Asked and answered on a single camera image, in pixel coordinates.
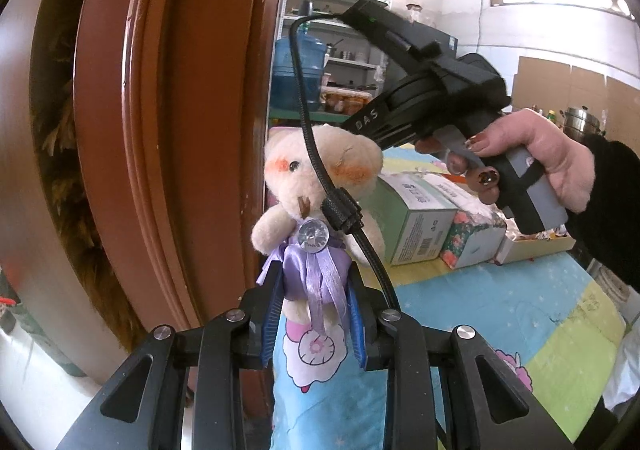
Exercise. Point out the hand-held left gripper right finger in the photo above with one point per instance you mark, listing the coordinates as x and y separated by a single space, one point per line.
357 330

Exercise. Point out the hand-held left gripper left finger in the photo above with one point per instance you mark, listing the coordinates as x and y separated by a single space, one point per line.
270 320

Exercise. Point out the teddy bear with purple dress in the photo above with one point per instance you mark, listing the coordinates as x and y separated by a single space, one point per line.
300 165

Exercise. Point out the person's right forearm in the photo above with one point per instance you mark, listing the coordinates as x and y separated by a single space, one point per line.
615 210

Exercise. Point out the person's right hand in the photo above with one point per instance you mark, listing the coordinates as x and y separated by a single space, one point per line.
555 145

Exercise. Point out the dark grey refrigerator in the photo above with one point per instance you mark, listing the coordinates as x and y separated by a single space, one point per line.
442 37

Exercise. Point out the glass jar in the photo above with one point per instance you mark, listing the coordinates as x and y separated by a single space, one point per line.
414 14

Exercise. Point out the white metal shelf rack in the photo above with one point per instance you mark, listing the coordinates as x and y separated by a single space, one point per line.
350 61

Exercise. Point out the row of orange jars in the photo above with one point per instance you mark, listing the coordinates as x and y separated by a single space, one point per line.
345 101

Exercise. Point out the yellow green bottle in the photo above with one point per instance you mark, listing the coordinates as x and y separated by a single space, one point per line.
552 116

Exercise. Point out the green white tissue box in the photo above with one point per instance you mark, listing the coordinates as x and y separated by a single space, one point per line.
420 225

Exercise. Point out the blue water jug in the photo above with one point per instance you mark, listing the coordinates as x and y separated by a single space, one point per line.
315 75

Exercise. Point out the stainless steel pot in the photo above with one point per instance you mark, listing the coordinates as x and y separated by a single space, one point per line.
585 122

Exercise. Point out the floral tissue box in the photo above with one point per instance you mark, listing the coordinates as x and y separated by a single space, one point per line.
467 235

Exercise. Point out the green table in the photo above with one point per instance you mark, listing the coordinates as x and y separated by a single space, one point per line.
285 119

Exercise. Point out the orange cardboard box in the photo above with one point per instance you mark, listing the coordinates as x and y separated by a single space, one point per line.
530 247

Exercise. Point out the white plastic bag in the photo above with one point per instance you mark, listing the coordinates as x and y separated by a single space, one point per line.
622 375

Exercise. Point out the cardboard wall sheet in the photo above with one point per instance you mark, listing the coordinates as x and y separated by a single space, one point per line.
550 85

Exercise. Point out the brown wooden door frame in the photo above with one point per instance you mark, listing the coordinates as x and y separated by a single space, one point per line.
175 130

